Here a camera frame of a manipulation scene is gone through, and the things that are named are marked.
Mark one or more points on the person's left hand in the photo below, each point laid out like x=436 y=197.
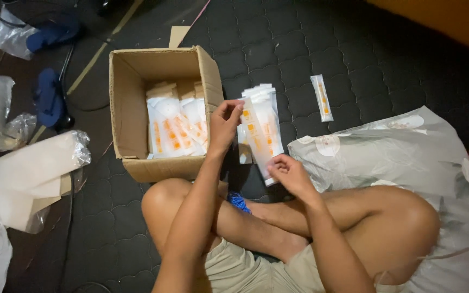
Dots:
x=220 y=132

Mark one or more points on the person's right hand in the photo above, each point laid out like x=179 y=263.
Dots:
x=295 y=177

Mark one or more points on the white orange-printed sachet packet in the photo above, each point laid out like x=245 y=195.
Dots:
x=259 y=138

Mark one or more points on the heap of boxed white sachets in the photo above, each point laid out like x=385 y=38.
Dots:
x=173 y=130

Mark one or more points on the pile of white sachets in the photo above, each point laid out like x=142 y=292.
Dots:
x=269 y=101

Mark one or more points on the person's left leg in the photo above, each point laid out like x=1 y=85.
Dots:
x=255 y=230

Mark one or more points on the person's leg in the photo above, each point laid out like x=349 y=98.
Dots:
x=255 y=230
x=381 y=219

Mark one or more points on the clear orange-printed single sachet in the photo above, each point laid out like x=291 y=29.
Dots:
x=322 y=99

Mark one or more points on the brown cardboard box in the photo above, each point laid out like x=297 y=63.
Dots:
x=130 y=105

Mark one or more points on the person's right leg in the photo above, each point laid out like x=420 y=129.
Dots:
x=381 y=219

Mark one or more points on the loose cardboard flap piece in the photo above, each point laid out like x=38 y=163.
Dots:
x=178 y=36

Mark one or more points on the beige shorts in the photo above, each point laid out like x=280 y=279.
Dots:
x=250 y=272

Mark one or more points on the grey floral pillow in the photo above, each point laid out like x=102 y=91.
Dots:
x=401 y=162

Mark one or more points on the black quilted mattress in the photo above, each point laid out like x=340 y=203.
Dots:
x=356 y=53

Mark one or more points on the blue sandal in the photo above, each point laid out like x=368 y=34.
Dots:
x=49 y=99
x=53 y=36

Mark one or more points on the white paper roll in plastic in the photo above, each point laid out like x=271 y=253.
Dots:
x=27 y=179

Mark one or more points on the clear plastic wrap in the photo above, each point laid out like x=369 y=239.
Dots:
x=6 y=132

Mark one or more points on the orange wooden furniture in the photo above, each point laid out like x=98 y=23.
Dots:
x=442 y=20

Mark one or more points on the clear crumpled plastic bag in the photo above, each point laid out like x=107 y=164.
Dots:
x=10 y=34

